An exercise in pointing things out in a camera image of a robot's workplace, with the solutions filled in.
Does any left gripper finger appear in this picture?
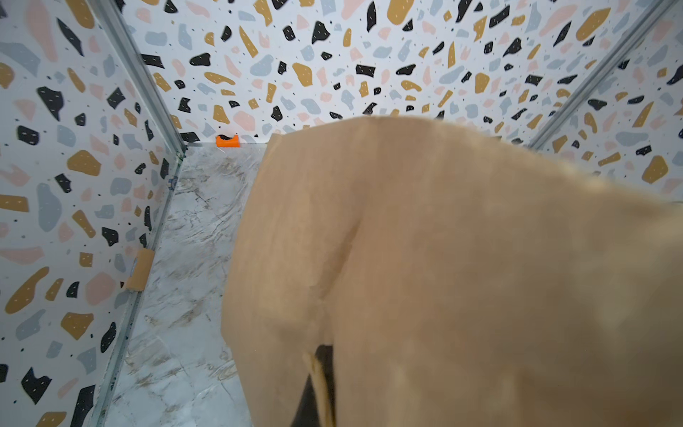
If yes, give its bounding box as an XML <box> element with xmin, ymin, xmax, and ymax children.
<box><xmin>291</xmin><ymin>345</ymin><xmax>335</xmax><ymax>427</ymax></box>

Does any brown paper bag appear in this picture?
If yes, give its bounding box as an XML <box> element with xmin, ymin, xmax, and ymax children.
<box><xmin>222</xmin><ymin>117</ymin><xmax>682</xmax><ymax>426</ymax></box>

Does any brown tape piece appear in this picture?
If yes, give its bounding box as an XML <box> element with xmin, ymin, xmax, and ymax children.
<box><xmin>124</xmin><ymin>248</ymin><xmax>156</xmax><ymax>292</ymax></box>

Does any orange clip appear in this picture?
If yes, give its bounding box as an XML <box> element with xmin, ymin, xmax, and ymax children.
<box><xmin>215</xmin><ymin>135</ymin><xmax>241</xmax><ymax>149</ymax></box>

